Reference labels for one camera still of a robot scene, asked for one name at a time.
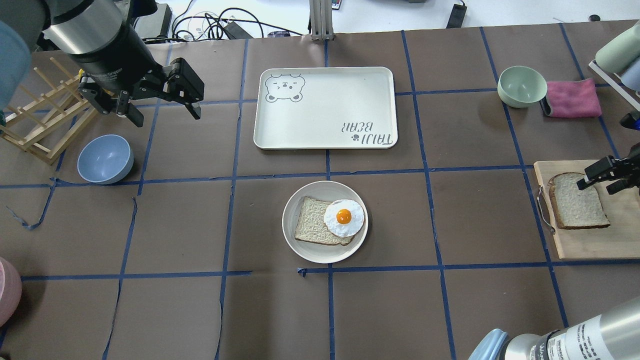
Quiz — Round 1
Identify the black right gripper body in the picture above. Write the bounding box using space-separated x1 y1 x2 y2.
617 142 640 188

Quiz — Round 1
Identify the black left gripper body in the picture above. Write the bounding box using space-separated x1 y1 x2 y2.
72 24 169 101

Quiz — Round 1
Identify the bread slice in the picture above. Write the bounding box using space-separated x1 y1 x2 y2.
547 172 611 230
294 196 354 246

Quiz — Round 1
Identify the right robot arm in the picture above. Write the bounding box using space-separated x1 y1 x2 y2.
470 145 639 360

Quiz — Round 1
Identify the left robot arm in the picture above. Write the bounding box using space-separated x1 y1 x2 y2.
0 0 205 127

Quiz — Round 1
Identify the cream round plate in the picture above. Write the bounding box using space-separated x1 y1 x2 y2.
281 180 370 264

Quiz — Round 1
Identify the bread slice on plate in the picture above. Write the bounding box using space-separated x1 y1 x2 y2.
294 196 354 246

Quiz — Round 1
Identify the wooden cutting board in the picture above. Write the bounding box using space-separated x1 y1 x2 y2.
534 159 640 260

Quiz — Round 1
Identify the blue bowl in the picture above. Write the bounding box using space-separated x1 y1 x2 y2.
77 134 134 185

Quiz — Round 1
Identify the pink cloth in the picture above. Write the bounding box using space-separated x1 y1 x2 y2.
539 78 602 119

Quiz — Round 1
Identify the wooden dish rack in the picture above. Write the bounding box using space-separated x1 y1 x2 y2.
1 57 98 166

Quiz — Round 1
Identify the white rack with cups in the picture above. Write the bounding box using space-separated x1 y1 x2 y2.
589 22 640 111

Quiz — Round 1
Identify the green bowl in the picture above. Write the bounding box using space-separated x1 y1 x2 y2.
497 65 547 109

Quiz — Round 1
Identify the cream bear serving tray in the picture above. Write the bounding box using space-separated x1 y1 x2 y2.
253 66 399 150

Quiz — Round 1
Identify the black power adapter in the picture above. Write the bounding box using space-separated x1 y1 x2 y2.
445 1 467 28

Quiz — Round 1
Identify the pink bowl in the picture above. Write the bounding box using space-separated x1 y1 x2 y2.
0 257 22 326

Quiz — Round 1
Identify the fried egg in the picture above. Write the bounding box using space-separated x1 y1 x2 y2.
322 199 365 239

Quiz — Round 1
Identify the black cables bundle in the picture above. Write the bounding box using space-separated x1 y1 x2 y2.
170 0 303 43

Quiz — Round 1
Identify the aluminium frame post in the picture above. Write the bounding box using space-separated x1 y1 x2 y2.
309 0 335 41

